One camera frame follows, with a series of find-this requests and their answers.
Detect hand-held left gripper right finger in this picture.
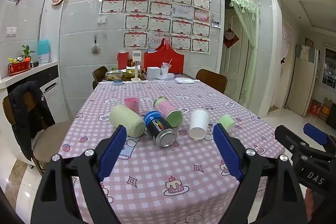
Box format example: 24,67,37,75
213,123,308,224

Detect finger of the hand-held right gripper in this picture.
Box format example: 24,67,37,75
303,123,336,154
275,125,311,161

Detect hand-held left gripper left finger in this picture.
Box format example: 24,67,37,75
31,124,128,224

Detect small green cup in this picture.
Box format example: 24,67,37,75
217,114,236,132

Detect light green cup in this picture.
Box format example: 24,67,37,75
109,105,146,138

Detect white paper cup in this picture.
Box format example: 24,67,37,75
189,109,210,140

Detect pink cup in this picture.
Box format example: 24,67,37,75
124,97,139,115

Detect white cup with straws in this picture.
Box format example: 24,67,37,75
160,59,173,78

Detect cardboard boxes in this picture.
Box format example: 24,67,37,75
308,97,336,123

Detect white refrigerator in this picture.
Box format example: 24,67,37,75
285,49,321,119

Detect blue and black can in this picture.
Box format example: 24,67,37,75
143,110,177,148

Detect pink checked tablecloth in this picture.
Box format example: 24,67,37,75
58,80,286,224

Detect chair with beige seat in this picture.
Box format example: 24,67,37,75
2,95,72,176

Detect pink and green canister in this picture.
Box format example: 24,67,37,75
154,96,184,128

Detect brown wooden chair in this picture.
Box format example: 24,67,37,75
196,69,228,94
92,66,109,90

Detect clear food container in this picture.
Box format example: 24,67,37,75
105,70,123,82

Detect white plate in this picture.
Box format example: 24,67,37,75
174,77,196,84

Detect white door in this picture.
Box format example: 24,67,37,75
220,7,254,104

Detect white square box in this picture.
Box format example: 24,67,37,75
146,67,161,80

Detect small red box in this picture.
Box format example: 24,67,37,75
117,52,129,70

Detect black jacket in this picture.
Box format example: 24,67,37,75
8,81,56,161

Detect white desk stand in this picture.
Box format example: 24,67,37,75
131,51,142,82

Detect white cabinet with dark front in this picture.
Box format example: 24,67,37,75
0,61,60,135

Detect large red gift bag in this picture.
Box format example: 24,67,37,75
143,38,185,75

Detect hanging brush on hook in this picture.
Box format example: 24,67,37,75
91,35,102,54

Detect red door ornament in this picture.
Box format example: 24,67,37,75
223,28,240,49

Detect green door curtain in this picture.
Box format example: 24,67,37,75
223,0,261,109

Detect blue and white humidifier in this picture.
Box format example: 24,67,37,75
37,39,51,64

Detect red tray with plant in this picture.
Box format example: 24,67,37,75
7,60,33,76

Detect small potted plant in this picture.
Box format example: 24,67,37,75
21,45,36,62

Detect group of wall certificates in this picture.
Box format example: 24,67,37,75
99,0,212,54

